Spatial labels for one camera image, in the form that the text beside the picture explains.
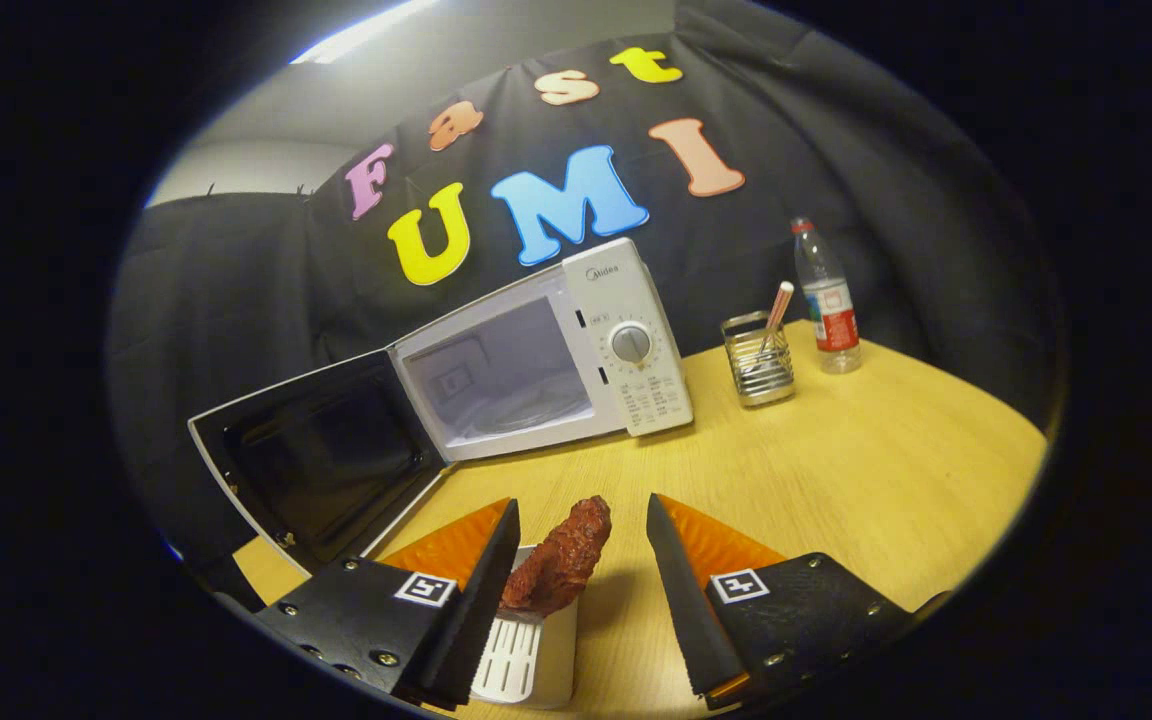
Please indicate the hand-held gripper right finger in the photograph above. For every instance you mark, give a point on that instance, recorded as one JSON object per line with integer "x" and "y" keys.
{"x": 681, "y": 600}

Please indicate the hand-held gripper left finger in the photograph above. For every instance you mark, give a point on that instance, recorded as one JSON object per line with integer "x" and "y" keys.
{"x": 481, "y": 610}

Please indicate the reddish brown fried meat piece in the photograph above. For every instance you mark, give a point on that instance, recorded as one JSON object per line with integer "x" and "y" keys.
{"x": 561, "y": 560}

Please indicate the white toaster oven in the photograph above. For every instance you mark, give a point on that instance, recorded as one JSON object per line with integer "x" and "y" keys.
{"x": 636, "y": 380}

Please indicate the white ribbed rectangular dish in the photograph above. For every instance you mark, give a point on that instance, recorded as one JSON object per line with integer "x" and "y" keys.
{"x": 536, "y": 660}

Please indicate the red white striped straw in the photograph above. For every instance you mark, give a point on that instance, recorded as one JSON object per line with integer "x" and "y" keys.
{"x": 779, "y": 305}

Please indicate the clear red label water bottle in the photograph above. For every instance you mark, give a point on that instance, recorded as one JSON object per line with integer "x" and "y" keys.
{"x": 831, "y": 320}

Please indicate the black backdrop cloth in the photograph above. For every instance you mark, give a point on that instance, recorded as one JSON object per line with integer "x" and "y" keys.
{"x": 836, "y": 150}

